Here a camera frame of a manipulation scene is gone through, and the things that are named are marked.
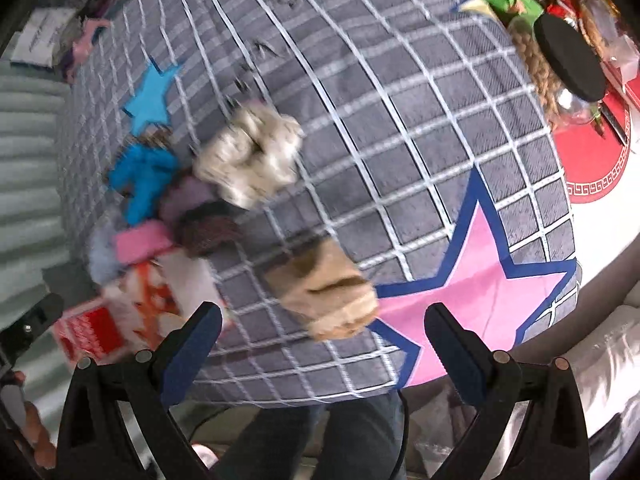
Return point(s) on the large pink foam sponge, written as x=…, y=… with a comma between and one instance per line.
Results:
x=142, y=243

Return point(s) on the light blue fluffy cloth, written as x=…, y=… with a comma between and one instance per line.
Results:
x=101, y=255

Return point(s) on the clear glass jar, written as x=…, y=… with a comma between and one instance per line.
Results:
x=572, y=105

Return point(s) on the blue plush cloth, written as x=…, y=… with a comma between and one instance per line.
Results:
x=145, y=180

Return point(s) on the tan plush toy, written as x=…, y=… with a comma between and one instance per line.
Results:
x=325, y=290

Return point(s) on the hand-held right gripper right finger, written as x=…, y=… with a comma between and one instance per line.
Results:
x=460, y=355

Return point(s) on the person's jeans legs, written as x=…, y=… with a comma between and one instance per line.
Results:
x=310, y=440

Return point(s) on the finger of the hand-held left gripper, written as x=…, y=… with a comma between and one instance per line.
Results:
x=32, y=320

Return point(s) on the person's left hand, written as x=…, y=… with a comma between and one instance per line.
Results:
x=40, y=435

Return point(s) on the cream plush scrunchie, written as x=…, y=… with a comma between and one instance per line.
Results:
x=250, y=155

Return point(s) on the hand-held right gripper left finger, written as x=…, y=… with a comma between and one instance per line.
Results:
x=192, y=355

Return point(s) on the pink plastic stool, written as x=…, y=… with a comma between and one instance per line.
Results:
x=89, y=37

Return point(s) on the purple brown scrunchie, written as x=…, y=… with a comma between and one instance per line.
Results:
x=200, y=220

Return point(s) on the red white carton box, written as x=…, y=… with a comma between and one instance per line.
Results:
x=90, y=332

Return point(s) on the red round mat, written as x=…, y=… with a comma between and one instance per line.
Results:
x=595, y=170

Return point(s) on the grey checked star blanket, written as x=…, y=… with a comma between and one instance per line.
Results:
x=400, y=110

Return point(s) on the white sofa cushion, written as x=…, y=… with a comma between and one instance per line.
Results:
x=610, y=355

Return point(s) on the black round disc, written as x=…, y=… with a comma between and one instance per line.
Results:
x=570, y=55

